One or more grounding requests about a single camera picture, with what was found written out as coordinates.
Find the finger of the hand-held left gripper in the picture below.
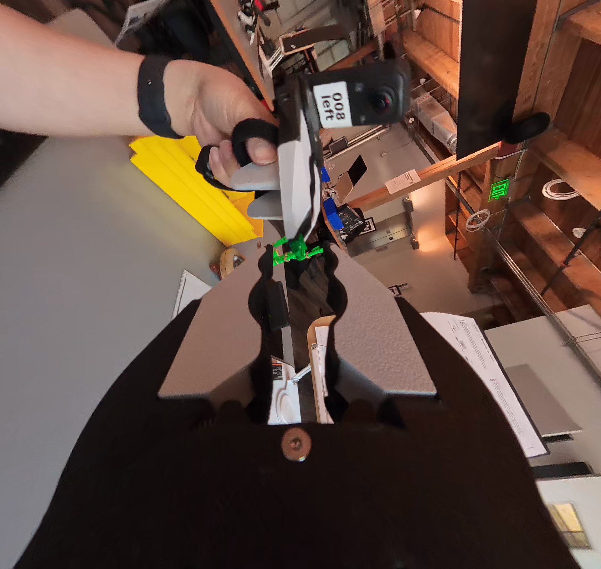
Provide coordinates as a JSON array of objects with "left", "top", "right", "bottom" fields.
[{"left": 277, "top": 109, "right": 326, "bottom": 242}]

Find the yellow plastic bin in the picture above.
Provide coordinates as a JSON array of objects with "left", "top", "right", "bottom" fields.
[{"left": 129, "top": 136, "right": 264, "bottom": 247}]

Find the black speaker box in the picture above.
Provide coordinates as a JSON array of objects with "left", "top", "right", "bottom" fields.
[{"left": 265, "top": 280, "right": 290, "bottom": 331}]

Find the black flat panel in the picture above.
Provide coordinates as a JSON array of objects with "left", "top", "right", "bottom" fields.
[{"left": 456, "top": 0, "right": 551, "bottom": 159}]

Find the green lego bamboo model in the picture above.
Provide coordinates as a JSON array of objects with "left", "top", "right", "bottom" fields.
[{"left": 209, "top": 235, "right": 325, "bottom": 279}]

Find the lego instruction booklet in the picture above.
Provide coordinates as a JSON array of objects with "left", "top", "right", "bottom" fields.
[{"left": 172, "top": 270, "right": 213, "bottom": 318}]

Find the white paper notice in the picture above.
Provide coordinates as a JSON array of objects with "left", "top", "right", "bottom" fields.
[{"left": 385, "top": 170, "right": 420, "bottom": 195}]

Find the metal air duct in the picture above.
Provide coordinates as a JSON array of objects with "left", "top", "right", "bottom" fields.
[{"left": 413, "top": 95, "right": 458, "bottom": 154}]

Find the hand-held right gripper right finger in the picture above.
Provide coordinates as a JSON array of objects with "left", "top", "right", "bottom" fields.
[{"left": 323, "top": 244, "right": 438, "bottom": 423}]

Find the small green lego piece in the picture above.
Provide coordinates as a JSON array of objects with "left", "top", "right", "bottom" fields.
[{"left": 287, "top": 233, "right": 311, "bottom": 262}]

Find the black wrist strap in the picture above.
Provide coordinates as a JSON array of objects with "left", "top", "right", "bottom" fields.
[{"left": 137, "top": 55, "right": 184, "bottom": 139}]

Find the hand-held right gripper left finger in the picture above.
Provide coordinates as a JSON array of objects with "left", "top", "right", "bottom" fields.
[{"left": 158, "top": 245, "right": 282, "bottom": 424}]

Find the white printed sign board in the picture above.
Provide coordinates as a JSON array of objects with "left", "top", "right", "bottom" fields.
[{"left": 420, "top": 312, "right": 550, "bottom": 457}]

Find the grey laptop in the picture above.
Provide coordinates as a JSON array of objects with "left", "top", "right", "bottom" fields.
[{"left": 505, "top": 364, "right": 583, "bottom": 438}]

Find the person's left hand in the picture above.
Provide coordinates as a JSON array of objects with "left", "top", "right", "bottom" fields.
[{"left": 164, "top": 59, "right": 280, "bottom": 187}]

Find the person's left forearm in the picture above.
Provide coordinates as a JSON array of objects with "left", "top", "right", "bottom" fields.
[{"left": 0, "top": 6, "right": 144, "bottom": 137}]

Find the blue plastic bin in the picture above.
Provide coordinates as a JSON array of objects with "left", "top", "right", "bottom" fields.
[{"left": 323, "top": 197, "right": 352, "bottom": 230}]

